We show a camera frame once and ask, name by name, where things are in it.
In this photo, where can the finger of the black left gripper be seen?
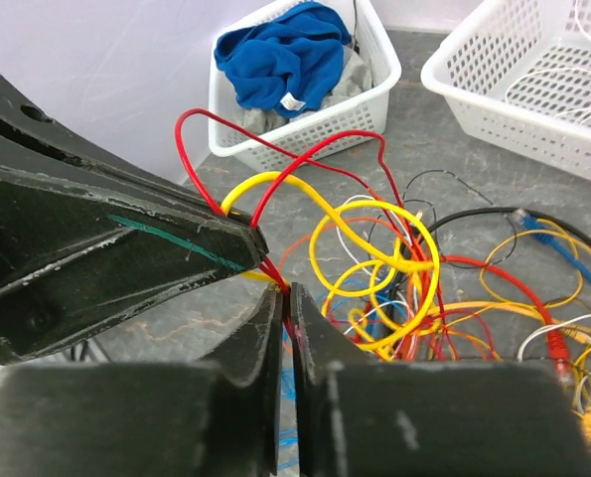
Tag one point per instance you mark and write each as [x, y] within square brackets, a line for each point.
[37, 151]
[71, 267]

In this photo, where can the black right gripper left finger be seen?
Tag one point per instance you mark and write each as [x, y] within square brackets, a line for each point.
[216, 416]

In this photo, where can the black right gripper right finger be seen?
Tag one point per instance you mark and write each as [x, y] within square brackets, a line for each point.
[361, 417]

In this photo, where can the blue cloth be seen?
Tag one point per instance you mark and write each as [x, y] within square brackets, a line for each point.
[288, 65]

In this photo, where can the white perforated basket left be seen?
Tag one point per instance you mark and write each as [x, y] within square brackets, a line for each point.
[365, 111]

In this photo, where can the white perforated basket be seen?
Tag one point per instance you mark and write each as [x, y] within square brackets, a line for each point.
[365, 111]
[517, 74]

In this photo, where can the grey cloth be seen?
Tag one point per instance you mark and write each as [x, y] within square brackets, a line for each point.
[355, 79]

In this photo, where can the white perforated basket middle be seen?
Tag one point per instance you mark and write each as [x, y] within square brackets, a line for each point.
[517, 74]

